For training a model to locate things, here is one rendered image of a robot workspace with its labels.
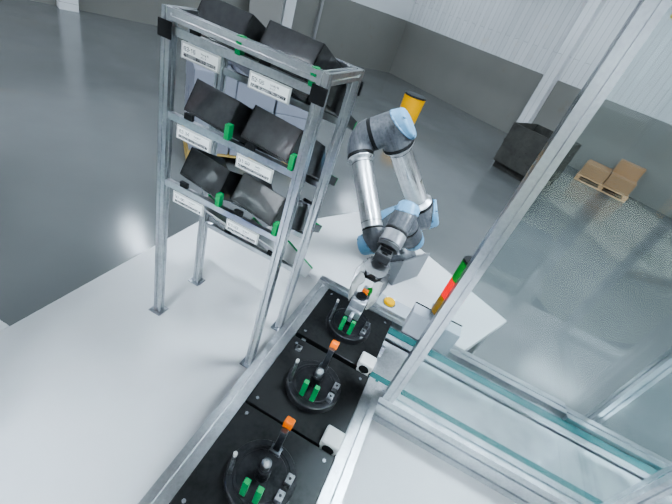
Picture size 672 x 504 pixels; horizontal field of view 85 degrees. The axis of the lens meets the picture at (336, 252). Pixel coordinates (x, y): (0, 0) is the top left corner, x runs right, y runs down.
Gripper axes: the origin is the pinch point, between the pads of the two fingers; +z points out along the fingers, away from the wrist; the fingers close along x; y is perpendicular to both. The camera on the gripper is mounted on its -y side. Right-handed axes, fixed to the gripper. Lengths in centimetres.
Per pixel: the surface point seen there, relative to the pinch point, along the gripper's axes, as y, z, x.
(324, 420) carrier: -12.0, 30.8, -6.5
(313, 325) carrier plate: 4.7, 12.2, 8.8
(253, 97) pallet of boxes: 180, -149, 184
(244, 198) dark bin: -27.7, -4.5, 33.8
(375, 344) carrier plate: 8.5, 8.1, -10.1
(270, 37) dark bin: -52, -28, 35
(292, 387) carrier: -12.2, 28.1, 3.9
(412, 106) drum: 461, -426, 100
